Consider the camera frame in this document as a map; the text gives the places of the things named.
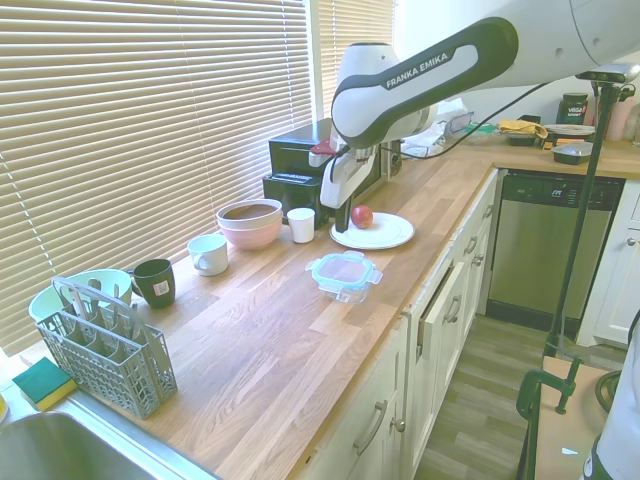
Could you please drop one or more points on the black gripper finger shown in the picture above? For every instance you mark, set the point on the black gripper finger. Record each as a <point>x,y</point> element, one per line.
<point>344,217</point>

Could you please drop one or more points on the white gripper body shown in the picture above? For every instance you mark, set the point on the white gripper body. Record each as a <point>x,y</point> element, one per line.
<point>345,177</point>

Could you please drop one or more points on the clear lid with teal rim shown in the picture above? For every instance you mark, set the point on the clear lid with teal rim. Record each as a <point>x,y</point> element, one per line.
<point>345,270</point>

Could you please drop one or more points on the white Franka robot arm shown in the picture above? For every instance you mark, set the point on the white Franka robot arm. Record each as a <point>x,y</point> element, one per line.
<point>425,65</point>

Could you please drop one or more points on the clear glass food container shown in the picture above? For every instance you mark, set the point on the clear glass food container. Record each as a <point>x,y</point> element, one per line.
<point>350,296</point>

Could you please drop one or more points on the black food tray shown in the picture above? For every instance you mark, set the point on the black food tray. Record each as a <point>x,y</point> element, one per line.
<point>522,140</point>

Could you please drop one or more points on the black container with foil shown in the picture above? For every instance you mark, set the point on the black container with foil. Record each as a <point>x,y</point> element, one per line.
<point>572,152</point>

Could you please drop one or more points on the red apple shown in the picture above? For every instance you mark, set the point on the red apple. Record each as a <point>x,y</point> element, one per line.
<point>362,216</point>

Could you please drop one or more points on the tall white mug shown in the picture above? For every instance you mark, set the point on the tall white mug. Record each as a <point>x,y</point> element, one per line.
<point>301,227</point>

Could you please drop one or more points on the white dinner plate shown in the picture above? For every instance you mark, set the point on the white dinner plate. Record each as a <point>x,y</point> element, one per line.
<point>387,233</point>

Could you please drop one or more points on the black toaster oven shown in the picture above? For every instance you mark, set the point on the black toaster oven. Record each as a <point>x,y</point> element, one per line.
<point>295,150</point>

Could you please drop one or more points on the white plastic bag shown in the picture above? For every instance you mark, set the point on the white plastic bag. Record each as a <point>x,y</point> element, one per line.
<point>425,145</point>

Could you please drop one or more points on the grey bowl with brown inside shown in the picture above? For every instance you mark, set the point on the grey bowl with brown inside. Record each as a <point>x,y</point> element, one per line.
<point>250,211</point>

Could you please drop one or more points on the pink bowl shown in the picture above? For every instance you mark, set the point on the pink bowl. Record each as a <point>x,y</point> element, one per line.
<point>250,238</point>

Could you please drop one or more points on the beige slatted window blind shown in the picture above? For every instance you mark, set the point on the beige slatted window blind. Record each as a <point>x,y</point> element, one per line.
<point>325,60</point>
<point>125,125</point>

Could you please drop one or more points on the clear box with blue rim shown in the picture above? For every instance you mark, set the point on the clear box with blue rim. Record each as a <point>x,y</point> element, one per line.
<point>460,122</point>

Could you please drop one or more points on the wide white mug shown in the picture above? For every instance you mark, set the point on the wide white mug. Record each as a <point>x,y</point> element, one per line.
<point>212,256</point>

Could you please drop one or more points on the white kitchen base cabinets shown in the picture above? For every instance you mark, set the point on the white kitchen base cabinets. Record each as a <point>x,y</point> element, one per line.
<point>440,360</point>

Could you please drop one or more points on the yellow cloth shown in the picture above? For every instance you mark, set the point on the yellow cloth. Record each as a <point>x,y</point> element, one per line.
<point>520,126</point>

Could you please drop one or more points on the stainless steel dishwasher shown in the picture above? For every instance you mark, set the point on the stainless steel dishwasher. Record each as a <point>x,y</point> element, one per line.
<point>530,250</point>

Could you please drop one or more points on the black mug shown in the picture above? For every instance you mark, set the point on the black mug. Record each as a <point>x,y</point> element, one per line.
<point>157,285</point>

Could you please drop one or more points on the round metal cabinet knob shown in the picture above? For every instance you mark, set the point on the round metal cabinet knob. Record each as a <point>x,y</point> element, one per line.
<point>398,424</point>

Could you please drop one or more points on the plate with foil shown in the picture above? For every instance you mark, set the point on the plate with foil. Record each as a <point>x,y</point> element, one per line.
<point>570,130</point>

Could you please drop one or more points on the black supplement tub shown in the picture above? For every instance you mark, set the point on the black supplement tub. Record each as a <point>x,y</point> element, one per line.
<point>573,110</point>

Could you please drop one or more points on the green metal clamp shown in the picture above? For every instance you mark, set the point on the green metal clamp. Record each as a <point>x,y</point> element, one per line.
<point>530,385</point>

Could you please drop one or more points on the grey plastic cutlery basket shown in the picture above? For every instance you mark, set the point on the grey plastic cutlery basket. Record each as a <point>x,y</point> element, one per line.
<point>110,370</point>

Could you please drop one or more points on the white side cabinet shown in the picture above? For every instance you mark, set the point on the white side cabinet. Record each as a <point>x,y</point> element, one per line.
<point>617,280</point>

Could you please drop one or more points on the pink bottle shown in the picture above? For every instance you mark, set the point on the pink bottle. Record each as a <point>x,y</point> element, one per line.
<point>620,120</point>

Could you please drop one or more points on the silver cutlery piece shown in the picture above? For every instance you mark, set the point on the silver cutlery piece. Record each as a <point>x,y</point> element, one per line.
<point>76,302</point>

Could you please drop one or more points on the mint green bowl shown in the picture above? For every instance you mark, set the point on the mint green bowl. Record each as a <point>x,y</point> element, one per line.
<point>45,306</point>

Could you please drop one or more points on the green and yellow sponge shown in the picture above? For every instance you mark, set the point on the green and yellow sponge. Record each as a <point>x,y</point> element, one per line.
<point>42,382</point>

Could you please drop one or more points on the stainless steel sink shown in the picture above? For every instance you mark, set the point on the stainless steel sink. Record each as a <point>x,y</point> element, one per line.
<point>75,450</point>

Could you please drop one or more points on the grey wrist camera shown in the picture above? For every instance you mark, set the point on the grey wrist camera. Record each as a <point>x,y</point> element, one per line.
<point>320,152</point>

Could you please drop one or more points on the black camera stand pole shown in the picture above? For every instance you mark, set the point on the black camera stand pole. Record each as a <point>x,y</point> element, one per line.
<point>575,250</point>

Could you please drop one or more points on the grey stereo camera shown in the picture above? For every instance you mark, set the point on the grey stereo camera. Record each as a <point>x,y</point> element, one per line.
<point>607,74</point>

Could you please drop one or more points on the wooden robot mount table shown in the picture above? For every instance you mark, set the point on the wooden robot mount table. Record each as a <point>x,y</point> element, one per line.
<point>560,445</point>

